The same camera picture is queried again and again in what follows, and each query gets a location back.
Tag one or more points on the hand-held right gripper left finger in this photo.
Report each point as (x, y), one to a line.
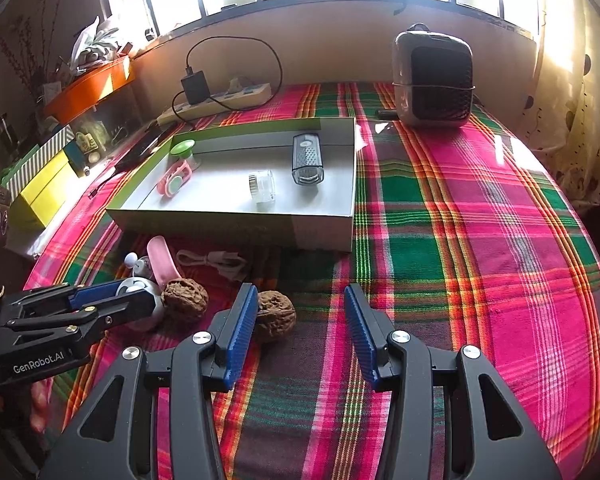
(237, 340)

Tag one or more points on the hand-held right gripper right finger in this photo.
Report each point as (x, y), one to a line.
(360, 340)

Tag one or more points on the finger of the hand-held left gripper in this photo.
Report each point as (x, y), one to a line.
(97, 294)
(130, 311)

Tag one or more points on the panda shaped massager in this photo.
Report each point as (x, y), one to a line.
(156, 311)

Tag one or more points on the brown walnut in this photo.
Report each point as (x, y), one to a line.
(185, 297)
(276, 315)

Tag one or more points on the small white knob massager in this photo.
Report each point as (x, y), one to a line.
(139, 265)

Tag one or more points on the pink oval case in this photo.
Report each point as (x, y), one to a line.
(162, 260)

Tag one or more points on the pink mint clip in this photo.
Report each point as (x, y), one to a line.
(175, 180)

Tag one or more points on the green white cardboard box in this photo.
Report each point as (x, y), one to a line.
(220, 200)

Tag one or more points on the white round jar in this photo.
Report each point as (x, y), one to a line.
(261, 190)

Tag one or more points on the green capped white massager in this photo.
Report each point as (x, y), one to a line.
(182, 147)

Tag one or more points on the black power bank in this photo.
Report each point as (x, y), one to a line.
(307, 160)

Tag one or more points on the yellow box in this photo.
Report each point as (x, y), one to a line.
(42, 195)

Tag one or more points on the pink green plaid cloth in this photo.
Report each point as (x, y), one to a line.
(455, 260)

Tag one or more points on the green white striped box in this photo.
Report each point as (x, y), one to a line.
(35, 157)

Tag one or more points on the black phone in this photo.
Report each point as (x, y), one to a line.
(142, 150)

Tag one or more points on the green printed card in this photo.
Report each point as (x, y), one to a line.
(87, 142)

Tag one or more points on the dark glass jar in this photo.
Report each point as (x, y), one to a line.
(4, 132)

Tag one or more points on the orange tray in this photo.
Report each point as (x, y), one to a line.
(87, 87)

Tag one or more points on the small black box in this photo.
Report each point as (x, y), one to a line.
(386, 113)

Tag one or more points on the black charger adapter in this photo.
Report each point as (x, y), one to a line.
(195, 87)

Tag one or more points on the white power strip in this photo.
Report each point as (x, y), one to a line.
(240, 95)

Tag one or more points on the white plug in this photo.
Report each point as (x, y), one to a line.
(236, 85)

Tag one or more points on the white plastic bag pile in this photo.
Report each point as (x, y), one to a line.
(92, 40)

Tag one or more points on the dried twig bunch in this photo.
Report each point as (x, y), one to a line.
(27, 45)

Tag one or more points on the white black fan heater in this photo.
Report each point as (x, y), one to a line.
(430, 80)

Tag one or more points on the cream dotted curtain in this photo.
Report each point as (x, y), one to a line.
(575, 110)

